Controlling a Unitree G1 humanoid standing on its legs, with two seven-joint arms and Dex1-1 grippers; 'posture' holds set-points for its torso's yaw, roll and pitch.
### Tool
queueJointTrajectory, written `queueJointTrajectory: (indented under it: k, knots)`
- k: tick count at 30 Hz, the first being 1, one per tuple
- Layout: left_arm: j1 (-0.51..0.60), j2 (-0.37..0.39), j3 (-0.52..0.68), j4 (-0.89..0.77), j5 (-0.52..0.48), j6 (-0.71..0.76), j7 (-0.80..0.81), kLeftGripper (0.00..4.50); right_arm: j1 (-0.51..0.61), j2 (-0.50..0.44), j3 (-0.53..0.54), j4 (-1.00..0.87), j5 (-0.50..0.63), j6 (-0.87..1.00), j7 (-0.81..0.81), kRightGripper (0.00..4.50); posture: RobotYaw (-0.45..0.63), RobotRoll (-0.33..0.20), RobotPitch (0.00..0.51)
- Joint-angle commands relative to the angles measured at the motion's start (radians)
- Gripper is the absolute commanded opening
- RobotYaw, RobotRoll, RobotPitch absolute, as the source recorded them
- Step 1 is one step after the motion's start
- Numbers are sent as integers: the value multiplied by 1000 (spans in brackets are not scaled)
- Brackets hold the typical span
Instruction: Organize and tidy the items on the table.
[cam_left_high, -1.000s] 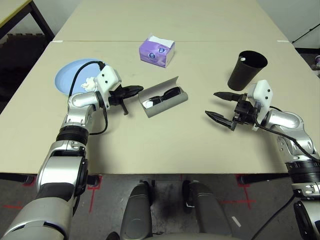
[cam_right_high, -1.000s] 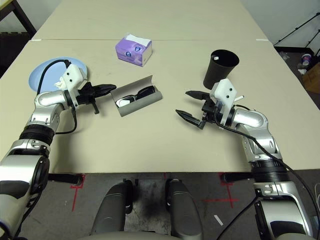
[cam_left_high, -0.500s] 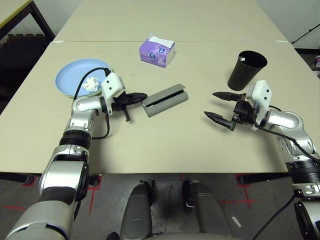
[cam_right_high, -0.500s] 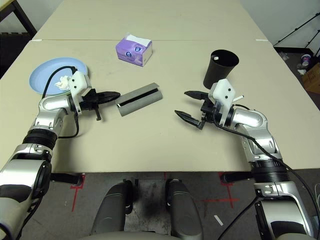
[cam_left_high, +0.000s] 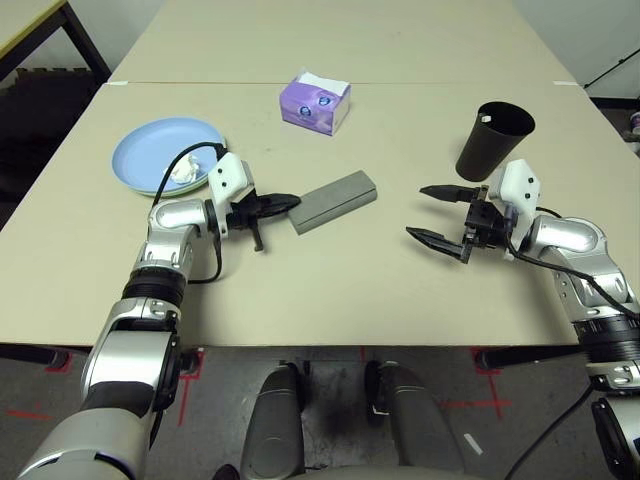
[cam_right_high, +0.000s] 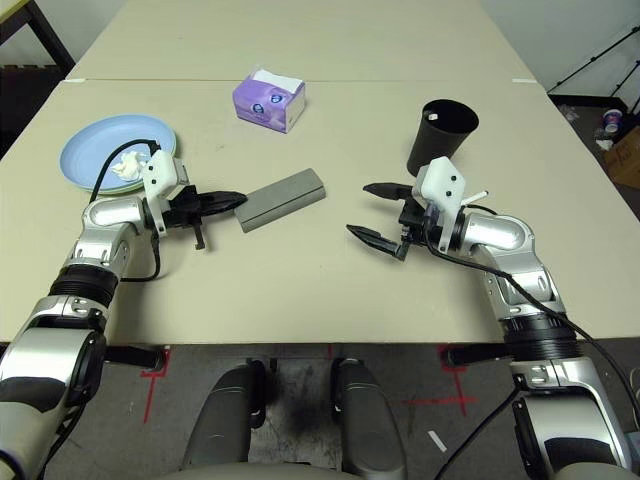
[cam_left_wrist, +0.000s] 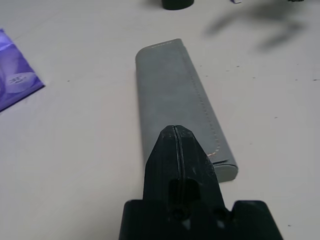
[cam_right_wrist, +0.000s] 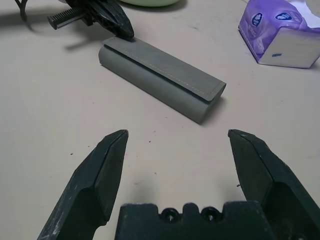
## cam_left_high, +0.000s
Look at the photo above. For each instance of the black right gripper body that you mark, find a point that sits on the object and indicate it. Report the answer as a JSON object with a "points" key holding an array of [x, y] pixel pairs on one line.
{"points": [[482, 222]]}

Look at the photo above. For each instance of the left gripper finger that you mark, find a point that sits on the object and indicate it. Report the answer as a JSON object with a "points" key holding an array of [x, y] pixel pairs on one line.
{"points": [[277, 209], [280, 199]]}

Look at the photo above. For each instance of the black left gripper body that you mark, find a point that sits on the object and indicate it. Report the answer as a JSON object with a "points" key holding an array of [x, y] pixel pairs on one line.
{"points": [[245, 212]]}

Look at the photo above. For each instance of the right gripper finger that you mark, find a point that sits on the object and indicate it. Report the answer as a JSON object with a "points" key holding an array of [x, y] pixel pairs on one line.
{"points": [[450, 192], [445, 242]]}

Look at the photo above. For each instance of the grey glasses case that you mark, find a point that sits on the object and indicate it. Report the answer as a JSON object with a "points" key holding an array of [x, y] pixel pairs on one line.
{"points": [[335, 200]]}

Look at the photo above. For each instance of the white tissue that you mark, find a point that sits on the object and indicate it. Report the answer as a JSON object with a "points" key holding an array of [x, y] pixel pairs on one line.
{"points": [[184, 170]]}

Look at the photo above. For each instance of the blue plate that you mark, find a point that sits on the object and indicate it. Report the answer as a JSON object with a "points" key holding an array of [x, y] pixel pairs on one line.
{"points": [[150, 150]]}

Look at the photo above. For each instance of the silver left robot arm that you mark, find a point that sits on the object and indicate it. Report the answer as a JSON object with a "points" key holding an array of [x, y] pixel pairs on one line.
{"points": [[160, 260]]}

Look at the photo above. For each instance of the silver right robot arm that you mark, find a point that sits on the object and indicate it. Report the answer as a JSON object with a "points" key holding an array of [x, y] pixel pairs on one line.
{"points": [[575, 245]]}

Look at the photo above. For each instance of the green plate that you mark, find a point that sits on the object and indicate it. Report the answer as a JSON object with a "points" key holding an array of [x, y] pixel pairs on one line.
{"points": [[197, 187]]}

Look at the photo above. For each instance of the black cup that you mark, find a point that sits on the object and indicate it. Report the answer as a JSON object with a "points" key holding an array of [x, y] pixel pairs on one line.
{"points": [[485, 150]]}

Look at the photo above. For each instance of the purple tissue pack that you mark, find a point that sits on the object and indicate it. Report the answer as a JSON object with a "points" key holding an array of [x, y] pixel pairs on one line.
{"points": [[310, 102]]}

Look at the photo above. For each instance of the black table foot bar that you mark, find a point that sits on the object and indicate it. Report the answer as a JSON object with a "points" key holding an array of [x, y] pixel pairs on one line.
{"points": [[530, 356], [30, 356]]}

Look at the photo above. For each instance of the white tape strip on table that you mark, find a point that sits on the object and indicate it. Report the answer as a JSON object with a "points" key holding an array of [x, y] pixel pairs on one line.
{"points": [[117, 82], [565, 83]]}

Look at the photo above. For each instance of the purple and white paper cup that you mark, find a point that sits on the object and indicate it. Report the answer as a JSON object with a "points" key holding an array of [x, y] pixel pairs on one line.
{"points": [[636, 121]]}

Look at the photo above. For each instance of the grey robot right leg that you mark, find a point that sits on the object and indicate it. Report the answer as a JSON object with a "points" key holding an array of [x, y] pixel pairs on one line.
{"points": [[415, 425]]}

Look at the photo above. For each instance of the grey robot leg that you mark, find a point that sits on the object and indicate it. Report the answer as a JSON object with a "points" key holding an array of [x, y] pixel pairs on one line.
{"points": [[415, 425], [275, 425]]}

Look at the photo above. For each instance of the black tripod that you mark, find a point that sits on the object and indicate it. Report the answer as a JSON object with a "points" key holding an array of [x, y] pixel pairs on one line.
{"points": [[610, 67]]}

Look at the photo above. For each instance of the white tape strip on floor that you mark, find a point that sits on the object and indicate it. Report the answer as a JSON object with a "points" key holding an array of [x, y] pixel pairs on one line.
{"points": [[473, 444]]}

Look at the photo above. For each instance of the grey robot left leg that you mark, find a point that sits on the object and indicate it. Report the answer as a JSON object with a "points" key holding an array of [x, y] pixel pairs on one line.
{"points": [[275, 425]]}

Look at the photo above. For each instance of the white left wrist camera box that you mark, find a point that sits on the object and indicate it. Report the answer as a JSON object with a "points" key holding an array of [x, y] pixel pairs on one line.
{"points": [[230, 180]]}

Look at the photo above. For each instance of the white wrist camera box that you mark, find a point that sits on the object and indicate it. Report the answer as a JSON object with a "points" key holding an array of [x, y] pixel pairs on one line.
{"points": [[522, 195], [230, 180]]}

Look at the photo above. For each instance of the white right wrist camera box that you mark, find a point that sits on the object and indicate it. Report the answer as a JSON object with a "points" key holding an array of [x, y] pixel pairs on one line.
{"points": [[522, 195]]}

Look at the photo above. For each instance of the side table with black frame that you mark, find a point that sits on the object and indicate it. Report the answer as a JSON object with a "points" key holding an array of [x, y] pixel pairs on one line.
{"points": [[30, 20]]}

